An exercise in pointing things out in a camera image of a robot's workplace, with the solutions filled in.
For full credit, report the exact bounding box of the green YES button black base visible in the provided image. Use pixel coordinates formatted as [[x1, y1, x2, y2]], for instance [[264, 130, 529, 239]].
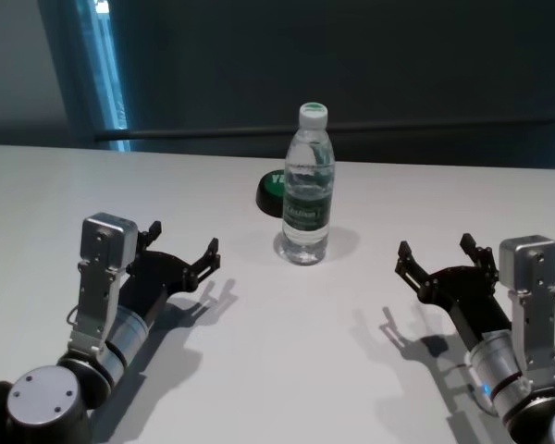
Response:
[[254, 170, 290, 218]]

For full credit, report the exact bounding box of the grey horizontal handrail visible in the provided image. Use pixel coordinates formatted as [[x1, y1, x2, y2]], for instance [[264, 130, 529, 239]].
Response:
[[94, 117, 555, 140]]

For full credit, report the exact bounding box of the narrow window strip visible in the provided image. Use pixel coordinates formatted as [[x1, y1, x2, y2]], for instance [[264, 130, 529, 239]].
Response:
[[73, 0, 131, 153]]

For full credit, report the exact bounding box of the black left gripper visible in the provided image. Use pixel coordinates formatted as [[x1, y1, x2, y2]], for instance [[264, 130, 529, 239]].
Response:
[[119, 220, 222, 329]]

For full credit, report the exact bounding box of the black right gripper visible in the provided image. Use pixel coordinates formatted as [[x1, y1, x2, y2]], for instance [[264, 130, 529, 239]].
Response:
[[394, 233, 512, 352]]

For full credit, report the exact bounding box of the clear water bottle green label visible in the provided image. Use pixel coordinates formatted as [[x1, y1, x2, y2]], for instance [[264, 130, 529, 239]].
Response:
[[277, 102, 337, 265]]

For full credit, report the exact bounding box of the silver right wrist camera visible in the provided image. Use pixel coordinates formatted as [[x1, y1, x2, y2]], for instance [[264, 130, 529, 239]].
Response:
[[498, 234, 555, 380]]

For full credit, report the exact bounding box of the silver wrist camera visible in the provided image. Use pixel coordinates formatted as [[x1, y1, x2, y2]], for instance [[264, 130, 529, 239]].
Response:
[[498, 234, 555, 380], [68, 212, 140, 357]]

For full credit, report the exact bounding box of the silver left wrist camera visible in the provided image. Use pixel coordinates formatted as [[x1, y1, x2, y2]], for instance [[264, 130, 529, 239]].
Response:
[[68, 212, 140, 357]]

